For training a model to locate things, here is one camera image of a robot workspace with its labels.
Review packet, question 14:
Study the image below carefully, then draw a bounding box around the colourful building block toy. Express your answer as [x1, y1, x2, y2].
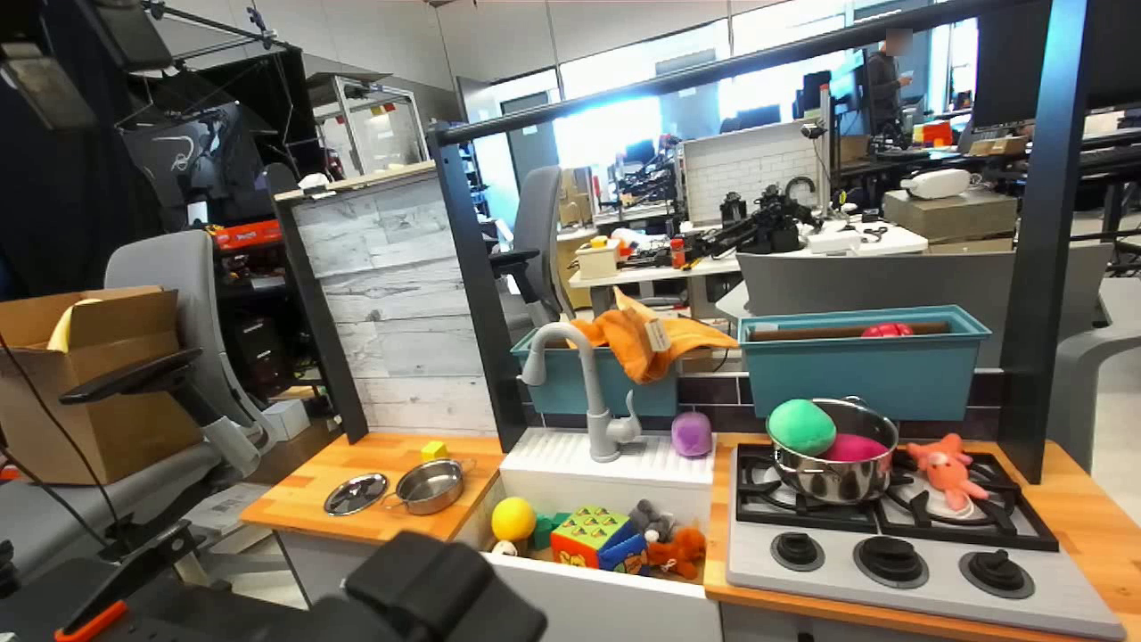
[549, 506, 644, 571]

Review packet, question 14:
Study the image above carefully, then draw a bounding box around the white wood backsplash panel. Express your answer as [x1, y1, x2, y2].
[279, 163, 497, 440]

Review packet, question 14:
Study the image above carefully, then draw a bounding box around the small teal plastic bin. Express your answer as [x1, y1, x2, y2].
[530, 343, 679, 417]

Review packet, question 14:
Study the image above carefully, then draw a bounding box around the black metal frame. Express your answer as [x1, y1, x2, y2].
[427, 0, 1090, 485]

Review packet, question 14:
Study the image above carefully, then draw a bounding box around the orange plush toy in sink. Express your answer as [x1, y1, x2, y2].
[626, 528, 705, 582]

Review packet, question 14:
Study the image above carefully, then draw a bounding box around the small silver pot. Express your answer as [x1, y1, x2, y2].
[396, 459, 467, 516]

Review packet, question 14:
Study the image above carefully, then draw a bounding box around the pink plush ball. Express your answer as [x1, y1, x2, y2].
[827, 431, 885, 462]

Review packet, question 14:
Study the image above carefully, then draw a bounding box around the grey toy faucet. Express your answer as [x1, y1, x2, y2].
[520, 320, 641, 462]

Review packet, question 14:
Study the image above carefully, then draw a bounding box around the yellow rubber duck toy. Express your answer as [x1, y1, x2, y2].
[421, 443, 449, 462]

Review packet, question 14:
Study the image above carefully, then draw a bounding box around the toy gas stove top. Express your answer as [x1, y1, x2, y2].
[726, 447, 1128, 642]

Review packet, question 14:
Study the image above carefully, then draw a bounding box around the black camera mount foreground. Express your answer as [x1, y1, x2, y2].
[55, 530, 549, 642]

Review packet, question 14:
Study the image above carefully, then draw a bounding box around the yellow ball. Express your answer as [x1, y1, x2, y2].
[491, 497, 538, 542]

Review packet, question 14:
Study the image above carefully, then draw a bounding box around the purple plush toy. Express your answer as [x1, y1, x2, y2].
[671, 411, 713, 459]

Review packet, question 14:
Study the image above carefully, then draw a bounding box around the large teal plastic bin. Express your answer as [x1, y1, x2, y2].
[738, 304, 992, 421]

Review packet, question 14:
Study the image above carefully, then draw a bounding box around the red object in teal bin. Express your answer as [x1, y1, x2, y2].
[863, 320, 913, 337]

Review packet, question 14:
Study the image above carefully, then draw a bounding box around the large steel pot on stove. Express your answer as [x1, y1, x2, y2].
[774, 399, 900, 506]

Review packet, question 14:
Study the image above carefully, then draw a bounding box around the orange plush lobster toy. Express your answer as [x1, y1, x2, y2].
[907, 431, 988, 513]

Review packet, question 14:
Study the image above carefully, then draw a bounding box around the orange cloth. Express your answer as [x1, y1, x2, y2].
[573, 292, 736, 385]

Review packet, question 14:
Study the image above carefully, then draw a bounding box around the green plush ball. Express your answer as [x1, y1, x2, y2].
[768, 399, 837, 453]

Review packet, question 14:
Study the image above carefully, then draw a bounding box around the white toy sink basin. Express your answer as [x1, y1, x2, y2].
[460, 427, 721, 642]

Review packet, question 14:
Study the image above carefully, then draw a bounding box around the cardboard box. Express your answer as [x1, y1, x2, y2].
[0, 285, 198, 485]

